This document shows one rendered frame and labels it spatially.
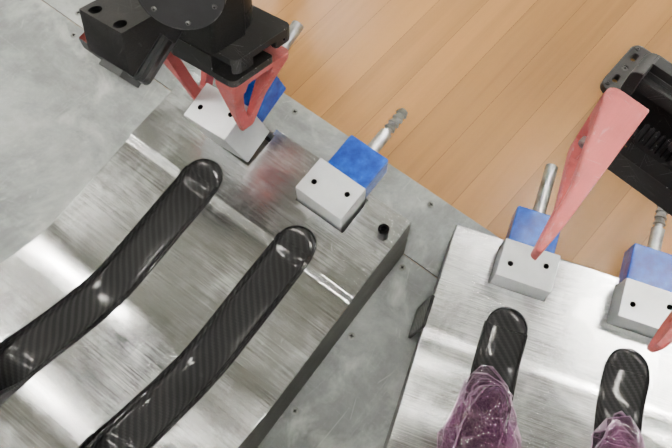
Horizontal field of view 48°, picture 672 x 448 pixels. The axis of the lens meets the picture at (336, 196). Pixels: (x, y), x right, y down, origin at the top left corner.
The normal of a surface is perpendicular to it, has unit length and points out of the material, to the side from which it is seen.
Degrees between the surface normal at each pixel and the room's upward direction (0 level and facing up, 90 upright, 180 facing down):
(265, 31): 22
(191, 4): 68
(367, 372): 0
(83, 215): 2
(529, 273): 0
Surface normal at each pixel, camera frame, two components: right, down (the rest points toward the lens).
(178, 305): -0.03, -0.36
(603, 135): -0.27, -0.07
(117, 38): -0.62, 0.56
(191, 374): 0.19, -0.58
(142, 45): 0.79, 0.47
